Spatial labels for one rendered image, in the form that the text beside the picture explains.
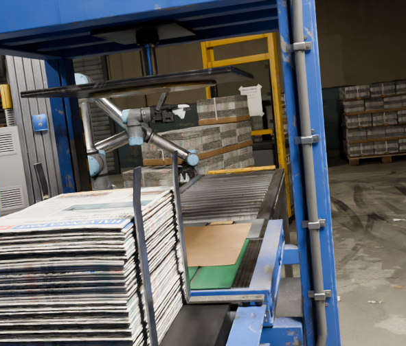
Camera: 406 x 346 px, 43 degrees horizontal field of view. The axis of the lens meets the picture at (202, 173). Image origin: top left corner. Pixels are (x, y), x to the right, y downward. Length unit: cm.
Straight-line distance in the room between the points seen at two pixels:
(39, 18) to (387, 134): 783
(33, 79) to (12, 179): 57
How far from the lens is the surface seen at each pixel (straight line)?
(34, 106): 303
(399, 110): 884
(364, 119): 875
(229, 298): 115
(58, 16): 131
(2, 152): 297
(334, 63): 1041
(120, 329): 88
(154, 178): 352
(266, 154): 512
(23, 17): 135
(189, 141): 377
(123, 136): 350
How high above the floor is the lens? 123
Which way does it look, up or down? 7 degrees down
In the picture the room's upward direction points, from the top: 6 degrees counter-clockwise
